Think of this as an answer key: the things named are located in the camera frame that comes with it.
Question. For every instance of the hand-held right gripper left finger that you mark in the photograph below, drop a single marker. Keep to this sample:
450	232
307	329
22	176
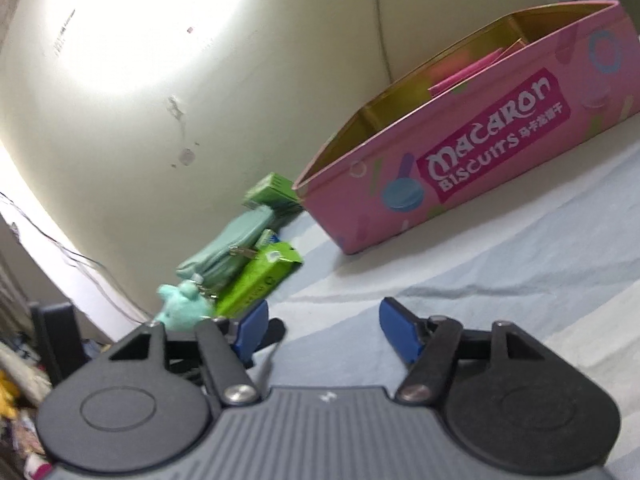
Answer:
250	327

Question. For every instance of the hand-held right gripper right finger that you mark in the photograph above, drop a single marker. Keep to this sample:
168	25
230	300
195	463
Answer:
400	327

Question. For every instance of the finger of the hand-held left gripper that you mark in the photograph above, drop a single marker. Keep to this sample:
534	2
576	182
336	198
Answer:
275	331

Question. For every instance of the bright green toothpaste box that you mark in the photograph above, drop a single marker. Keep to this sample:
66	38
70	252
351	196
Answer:
255	280

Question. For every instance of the teal plush toy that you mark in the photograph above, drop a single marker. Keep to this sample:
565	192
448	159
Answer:
182	305

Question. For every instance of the teal pencil case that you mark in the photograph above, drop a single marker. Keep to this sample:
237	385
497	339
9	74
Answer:
225	250

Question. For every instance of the dark green carton box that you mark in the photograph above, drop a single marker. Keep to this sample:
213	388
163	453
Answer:
272	190

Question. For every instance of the pink biscuit tin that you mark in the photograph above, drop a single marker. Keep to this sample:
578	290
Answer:
475	160

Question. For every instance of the black rectangular device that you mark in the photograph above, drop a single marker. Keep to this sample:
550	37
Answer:
60	340

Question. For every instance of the yellow soft object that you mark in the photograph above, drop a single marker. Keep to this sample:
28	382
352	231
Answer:
9	395

